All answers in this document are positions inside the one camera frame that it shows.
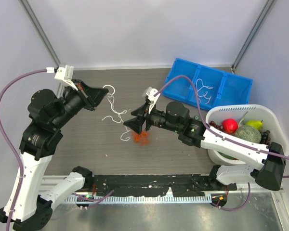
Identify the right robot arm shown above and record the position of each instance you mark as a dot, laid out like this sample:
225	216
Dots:
262	164

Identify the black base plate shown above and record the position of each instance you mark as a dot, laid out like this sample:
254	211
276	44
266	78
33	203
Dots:
181	185

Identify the cantaloupe melon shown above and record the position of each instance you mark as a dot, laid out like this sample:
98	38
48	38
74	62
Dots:
248	133

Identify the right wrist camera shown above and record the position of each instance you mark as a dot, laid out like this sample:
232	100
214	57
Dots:
152	95

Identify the blue three-compartment bin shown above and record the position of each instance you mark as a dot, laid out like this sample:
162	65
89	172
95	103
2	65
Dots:
214	87

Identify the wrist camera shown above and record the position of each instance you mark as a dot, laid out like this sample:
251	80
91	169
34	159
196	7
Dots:
64	74
152	95

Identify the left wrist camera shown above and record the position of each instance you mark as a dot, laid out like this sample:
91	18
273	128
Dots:
64	74

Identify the white plastic basket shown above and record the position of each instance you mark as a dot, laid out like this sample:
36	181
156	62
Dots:
248	112

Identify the slotted cable duct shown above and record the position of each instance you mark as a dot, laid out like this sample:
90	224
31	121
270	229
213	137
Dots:
167	199

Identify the green pear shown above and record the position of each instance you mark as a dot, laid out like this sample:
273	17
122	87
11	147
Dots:
255	123

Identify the red grapes bunch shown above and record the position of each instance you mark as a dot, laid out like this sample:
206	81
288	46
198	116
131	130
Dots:
217	126

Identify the red apple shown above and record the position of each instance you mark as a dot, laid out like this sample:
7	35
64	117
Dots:
230	126

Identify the green avocado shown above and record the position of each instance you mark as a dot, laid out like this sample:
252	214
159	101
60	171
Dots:
227	156

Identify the dark grapes bunch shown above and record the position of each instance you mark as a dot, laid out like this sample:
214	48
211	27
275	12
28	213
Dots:
265	137

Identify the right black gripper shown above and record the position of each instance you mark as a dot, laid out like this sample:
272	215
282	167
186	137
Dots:
136	124

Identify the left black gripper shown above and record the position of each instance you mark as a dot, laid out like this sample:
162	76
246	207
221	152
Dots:
95	95

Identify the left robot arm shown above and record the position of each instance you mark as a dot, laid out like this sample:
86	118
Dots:
28	209

